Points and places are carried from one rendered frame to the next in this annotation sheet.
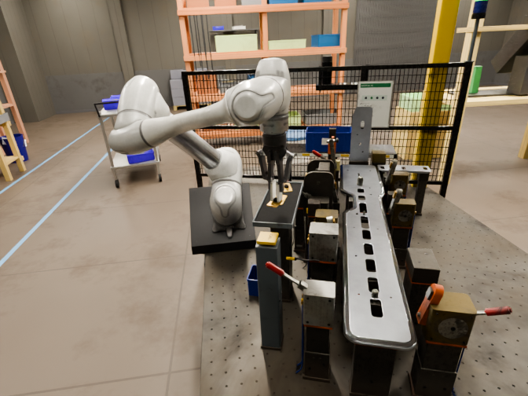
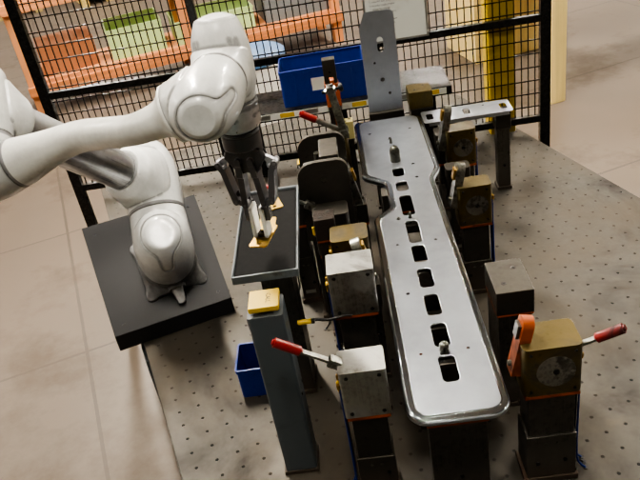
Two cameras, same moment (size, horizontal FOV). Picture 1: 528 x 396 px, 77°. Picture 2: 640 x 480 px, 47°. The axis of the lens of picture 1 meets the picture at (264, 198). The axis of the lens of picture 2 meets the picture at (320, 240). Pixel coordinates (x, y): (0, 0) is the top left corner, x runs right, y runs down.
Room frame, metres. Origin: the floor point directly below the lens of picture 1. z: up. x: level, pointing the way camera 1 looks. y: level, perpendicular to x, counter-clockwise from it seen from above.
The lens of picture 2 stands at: (-0.29, 0.05, 1.99)
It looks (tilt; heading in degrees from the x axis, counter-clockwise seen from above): 32 degrees down; 351
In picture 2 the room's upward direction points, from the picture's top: 10 degrees counter-clockwise
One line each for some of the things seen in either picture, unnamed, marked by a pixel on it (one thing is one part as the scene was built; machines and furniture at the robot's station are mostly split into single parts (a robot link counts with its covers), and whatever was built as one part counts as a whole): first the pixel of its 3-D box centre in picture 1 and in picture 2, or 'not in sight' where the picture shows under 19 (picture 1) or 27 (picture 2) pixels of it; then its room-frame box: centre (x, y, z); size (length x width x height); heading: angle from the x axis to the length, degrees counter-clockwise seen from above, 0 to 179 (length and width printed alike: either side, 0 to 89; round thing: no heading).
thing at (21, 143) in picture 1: (13, 148); not in sight; (5.69, 4.32, 0.24); 0.42 x 0.37 x 0.48; 5
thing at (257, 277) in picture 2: (280, 201); (268, 230); (1.15, -0.06, 1.16); 0.37 x 0.14 x 0.02; 167
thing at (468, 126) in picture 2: (397, 202); (466, 176); (1.64, -0.75, 0.87); 0.12 x 0.07 x 0.35; 77
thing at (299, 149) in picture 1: (326, 150); (323, 97); (2.22, -0.45, 1.02); 0.90 x 0.22 x 0.03; 77
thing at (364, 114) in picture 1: (361, 134); (380, 62); (2.00, -0.62, 1.17); 0.12 x 0.01 x 0.34; 77
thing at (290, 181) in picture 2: (297, 218); (297, 243); (1.50, -0.17, 0.89); 0.09 x 0.08 x 0.38; 77
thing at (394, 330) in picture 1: (365, 217); (413, 222); (1.27, -0.44, 1.00); 1.38 x 0.22 x 0.02; 167
